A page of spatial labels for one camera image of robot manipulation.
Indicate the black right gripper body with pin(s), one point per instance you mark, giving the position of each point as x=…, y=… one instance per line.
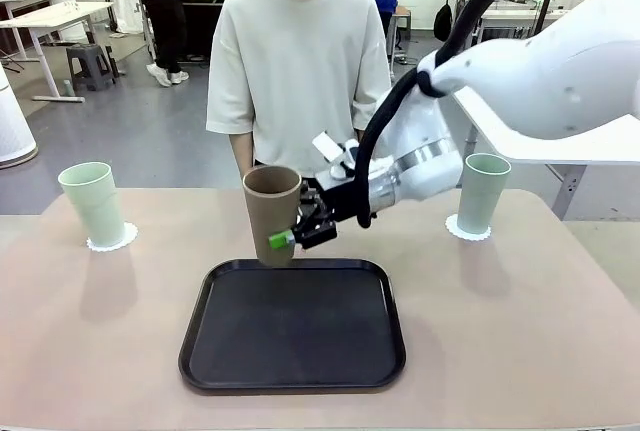
x=335, y=201

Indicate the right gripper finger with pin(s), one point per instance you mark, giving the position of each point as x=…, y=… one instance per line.
x=308, y=197
x=281, y=241

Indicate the tall brown cup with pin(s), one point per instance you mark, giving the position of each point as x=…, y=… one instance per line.
x=265, y=211

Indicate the white scalloped paper coaster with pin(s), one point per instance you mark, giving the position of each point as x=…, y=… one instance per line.
x=470, y=236
x=131, y=235

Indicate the tall green cup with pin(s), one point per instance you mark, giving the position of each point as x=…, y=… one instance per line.
x=95, y=206
x=480, y=196

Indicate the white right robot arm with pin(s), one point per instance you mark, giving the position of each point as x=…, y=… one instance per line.
x=550, y=76

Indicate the person's right forearm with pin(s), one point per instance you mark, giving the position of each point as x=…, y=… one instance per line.
x=242, y=156

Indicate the person's left forearm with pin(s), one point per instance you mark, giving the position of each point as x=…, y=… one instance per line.
x=360, y=132

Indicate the black plastic tray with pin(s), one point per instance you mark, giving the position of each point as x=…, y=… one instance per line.
x=300, y=346

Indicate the person in beige sweatshirt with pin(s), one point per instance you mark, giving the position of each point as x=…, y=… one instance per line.
x=295, y=51

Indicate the small brown-top side table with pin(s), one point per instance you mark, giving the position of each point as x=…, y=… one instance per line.
x=402, y=13

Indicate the black background workbench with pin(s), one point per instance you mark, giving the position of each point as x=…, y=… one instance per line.
x=200, y=26

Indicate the black backpack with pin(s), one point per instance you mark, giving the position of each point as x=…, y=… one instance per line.
x=442, y=21

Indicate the large white glossy table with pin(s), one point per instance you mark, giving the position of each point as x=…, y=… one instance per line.
x=575, y=151

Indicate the white background workbench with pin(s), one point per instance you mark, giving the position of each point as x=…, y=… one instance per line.
x=515, y=15

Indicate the grey plastic step stool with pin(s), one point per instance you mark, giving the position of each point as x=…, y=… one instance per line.
x=90, y=53

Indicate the white perforated cylinder appliance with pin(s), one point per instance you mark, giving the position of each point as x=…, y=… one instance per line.
x=15, y=131

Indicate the white desk with white legs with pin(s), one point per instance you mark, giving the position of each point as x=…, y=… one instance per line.
x=50, y=13

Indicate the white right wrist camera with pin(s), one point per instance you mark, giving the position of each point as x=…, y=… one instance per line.
x=327, y=146

